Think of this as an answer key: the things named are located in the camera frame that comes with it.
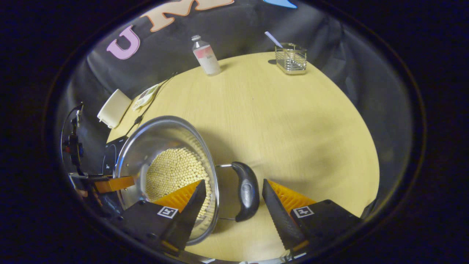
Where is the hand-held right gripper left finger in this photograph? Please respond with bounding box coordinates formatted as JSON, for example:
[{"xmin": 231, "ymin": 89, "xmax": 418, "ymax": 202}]
[{"xmin": 110, "ymin": 179, "xmax": 207, "ymax": 254}]

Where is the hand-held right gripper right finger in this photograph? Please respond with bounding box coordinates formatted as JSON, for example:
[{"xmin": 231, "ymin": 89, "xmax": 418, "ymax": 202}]
[{"xmin": 262, "ymin": 179, "xmax": 362, "ymax": 254}]

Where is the black induction cooktop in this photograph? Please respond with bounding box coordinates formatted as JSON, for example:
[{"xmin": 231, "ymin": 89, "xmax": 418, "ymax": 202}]
[{"xmin": 102, "ymin": 135, "xmax": 129, "ymax": 175}]

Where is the pile of yellow soybeans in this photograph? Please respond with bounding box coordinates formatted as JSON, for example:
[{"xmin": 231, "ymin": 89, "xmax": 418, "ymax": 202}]
[{"xmin": 145, "ymin": 147, "xmax": 212, "ymax": 220}]

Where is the stainless steel pot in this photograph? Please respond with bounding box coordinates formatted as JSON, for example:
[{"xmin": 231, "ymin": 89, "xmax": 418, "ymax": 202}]
[{"xmin": 114, "ymin": 115, "xmax": 261, "ymax": 246}]

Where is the white divided bean dish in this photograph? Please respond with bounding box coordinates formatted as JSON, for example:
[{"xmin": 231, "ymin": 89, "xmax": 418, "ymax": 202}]
[{"xmin": 132, "ymin": 84, "xmax": 160, "ymax": 111}]

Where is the clear bottle with pink label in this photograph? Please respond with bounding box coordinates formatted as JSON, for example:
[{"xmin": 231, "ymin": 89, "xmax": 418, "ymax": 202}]
[{"xmin": 191, "ymin": 34, "xmax": 222, "ymax": 77}]

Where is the striped drinking straw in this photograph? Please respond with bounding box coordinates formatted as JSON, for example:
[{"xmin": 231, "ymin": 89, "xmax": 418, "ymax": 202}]
[{"xmin": 264, "ymin": 31, "xmax": 284, "ymax": 49}]

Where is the black backdrop cloth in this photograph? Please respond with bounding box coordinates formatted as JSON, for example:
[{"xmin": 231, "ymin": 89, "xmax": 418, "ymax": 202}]
[{"xmin": 55, "ymin": 0, "xmax": 414, "ymax": 220}]

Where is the black power cable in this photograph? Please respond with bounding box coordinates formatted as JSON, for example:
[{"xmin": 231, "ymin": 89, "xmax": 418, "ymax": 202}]
[{"xmin": 126, "ymin": 73, "xmax": 178, "ymax": 137}]

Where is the wire mesh basket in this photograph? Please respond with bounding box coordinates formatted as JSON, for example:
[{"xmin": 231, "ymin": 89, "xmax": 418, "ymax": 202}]
[{"xmin": 275, "ymin": 43, "xmax": 308, "ymax": 76}]

